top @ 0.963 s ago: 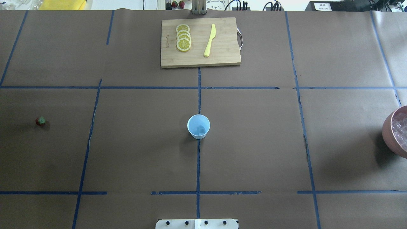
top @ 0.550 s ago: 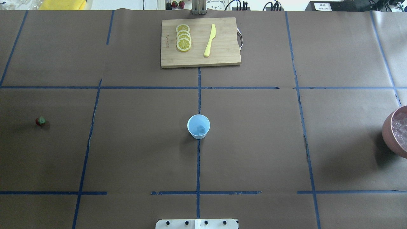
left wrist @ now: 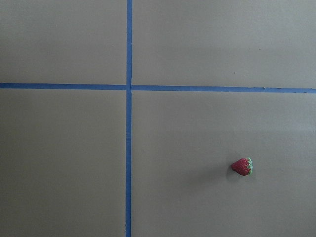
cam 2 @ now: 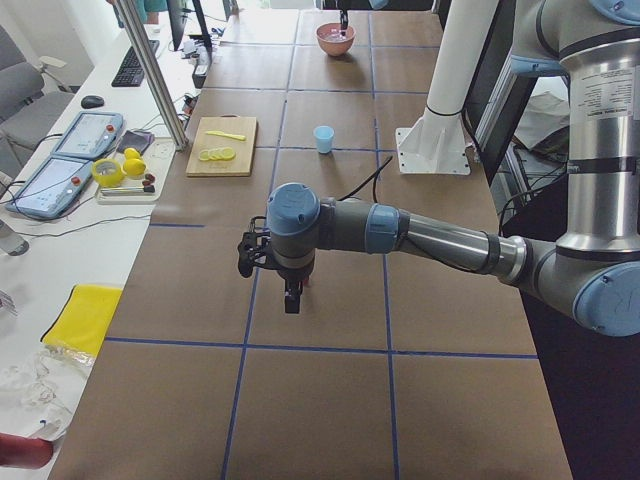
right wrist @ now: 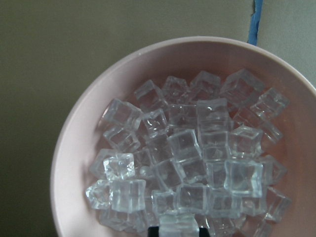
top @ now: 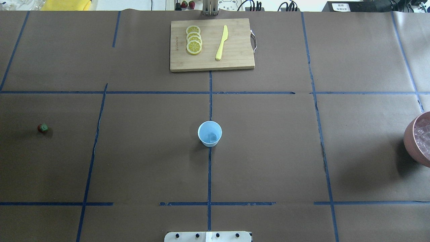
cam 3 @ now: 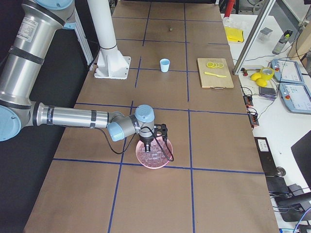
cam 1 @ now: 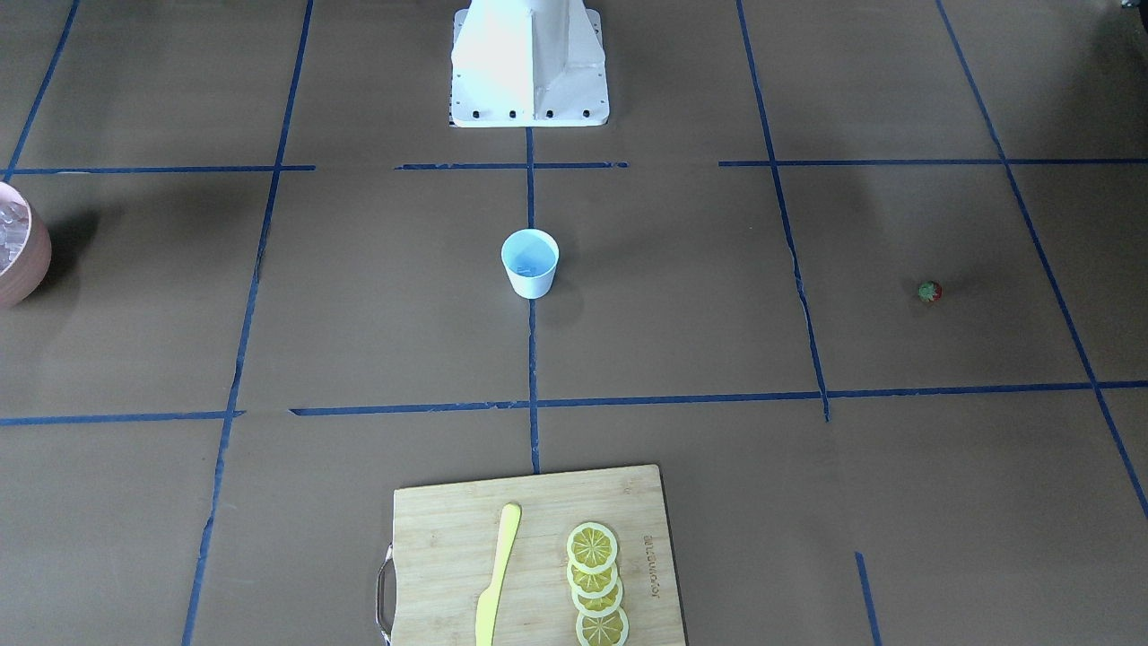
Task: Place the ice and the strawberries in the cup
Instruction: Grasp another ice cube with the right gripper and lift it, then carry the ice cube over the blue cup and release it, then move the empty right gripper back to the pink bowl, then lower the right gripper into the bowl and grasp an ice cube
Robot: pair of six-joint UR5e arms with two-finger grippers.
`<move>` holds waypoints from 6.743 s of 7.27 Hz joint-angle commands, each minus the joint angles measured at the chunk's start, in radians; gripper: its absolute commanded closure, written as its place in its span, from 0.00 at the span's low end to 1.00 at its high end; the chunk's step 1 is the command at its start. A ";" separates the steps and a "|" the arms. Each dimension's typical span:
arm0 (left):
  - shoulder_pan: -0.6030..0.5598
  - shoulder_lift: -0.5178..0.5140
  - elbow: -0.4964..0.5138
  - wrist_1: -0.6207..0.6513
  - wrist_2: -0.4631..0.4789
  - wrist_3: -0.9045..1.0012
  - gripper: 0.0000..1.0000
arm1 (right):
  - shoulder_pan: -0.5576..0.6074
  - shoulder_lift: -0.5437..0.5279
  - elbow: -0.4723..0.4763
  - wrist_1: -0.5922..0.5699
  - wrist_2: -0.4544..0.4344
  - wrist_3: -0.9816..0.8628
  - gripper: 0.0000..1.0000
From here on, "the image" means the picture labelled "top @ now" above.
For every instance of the pink ice bowl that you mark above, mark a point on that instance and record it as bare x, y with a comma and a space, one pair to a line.
410, 141

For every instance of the lemon slice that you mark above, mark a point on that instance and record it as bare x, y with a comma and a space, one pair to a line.
193, 29
194, 48
193, 33
195, 41

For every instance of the yellow plastic knife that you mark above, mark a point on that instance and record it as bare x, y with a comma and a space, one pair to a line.
220, 49

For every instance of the bamboo cutting board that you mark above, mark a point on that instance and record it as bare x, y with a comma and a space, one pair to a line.
238, 52

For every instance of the light blue plastic cup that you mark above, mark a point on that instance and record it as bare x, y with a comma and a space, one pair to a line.
207, 128

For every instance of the red strawberry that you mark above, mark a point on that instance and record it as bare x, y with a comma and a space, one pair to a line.
43, 128

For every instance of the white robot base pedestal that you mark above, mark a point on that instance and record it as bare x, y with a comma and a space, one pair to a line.
209, 236

